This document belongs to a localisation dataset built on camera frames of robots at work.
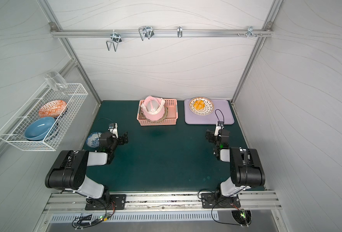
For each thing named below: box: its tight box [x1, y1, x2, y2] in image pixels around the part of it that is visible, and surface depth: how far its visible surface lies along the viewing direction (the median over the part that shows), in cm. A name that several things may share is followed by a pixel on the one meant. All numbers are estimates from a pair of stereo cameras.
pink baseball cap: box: [140, 95, 166, 122], surface depth 106 cm
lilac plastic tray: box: [184, 98, 235, 125], surface depth 112 cm
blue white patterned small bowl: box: [85, 131, 102, 148], surface depth 97 cm
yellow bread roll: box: [193, 99, 206, 111], surface depth 117 cm
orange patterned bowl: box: [38, 100, 68, 118], surface depth 72 cm
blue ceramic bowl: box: [24, 116, 56, 142], surface depth 62 cm
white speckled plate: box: [188, 96, 215, 116], surface depth 117 cm
